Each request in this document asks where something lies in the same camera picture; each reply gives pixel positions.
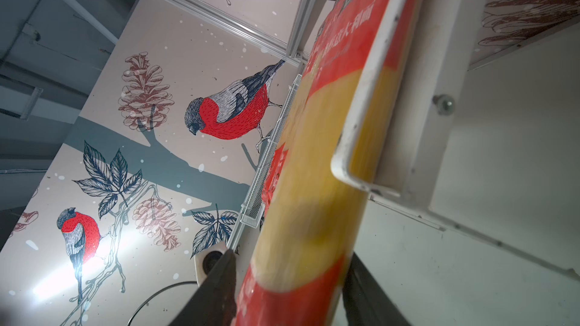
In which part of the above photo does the white wire mesh basket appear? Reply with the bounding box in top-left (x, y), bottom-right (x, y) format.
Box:
top-left (227, 74), bottom-right (302, 251)

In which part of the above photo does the white two-tier shelf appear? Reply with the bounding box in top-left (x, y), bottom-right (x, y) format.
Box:
top-left (330, 0), bottom-right (579, 281)

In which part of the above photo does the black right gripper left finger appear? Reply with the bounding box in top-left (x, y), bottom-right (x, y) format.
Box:
top-left (170, 249), bottom-right (237, 326)

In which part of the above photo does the red spaghetti bag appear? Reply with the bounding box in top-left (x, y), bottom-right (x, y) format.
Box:
top-left (232, 0), bottom-right (431, 326)
top-left (261, 143), bottom-right (288, 214)

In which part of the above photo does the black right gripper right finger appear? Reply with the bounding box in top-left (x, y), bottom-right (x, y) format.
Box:
top-left (342, 253), bottom-right (410, 326)

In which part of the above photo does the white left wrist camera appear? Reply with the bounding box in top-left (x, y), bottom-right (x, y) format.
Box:
top-left (193, 241), bottom-right (227, 286)

